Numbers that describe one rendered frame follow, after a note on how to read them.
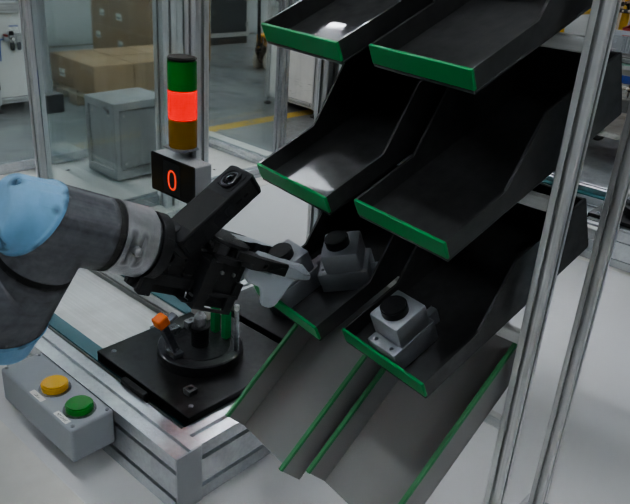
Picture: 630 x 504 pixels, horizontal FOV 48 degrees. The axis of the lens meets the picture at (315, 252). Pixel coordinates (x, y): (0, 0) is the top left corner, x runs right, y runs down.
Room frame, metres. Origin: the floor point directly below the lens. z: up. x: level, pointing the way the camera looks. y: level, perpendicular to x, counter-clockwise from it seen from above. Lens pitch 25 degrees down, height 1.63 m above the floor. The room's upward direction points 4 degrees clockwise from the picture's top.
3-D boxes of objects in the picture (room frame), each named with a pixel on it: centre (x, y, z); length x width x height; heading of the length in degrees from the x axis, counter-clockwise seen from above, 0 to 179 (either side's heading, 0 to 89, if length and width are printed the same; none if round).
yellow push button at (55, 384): (0.88, 0.38, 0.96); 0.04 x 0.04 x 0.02
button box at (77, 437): (0.88, 0.38, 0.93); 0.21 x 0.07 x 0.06; 49
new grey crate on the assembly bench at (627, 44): (6.08, -2.37, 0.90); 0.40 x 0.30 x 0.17; 139
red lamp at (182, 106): (1.20, 0.25, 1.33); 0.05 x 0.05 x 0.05
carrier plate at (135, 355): (0.99, 0.18, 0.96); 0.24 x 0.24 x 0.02; 49
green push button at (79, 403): (0.84, 0.33, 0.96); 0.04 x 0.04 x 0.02
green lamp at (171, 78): (1.20, 0.25, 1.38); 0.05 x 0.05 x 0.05
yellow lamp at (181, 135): (1.20, 0.25, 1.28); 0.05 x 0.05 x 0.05
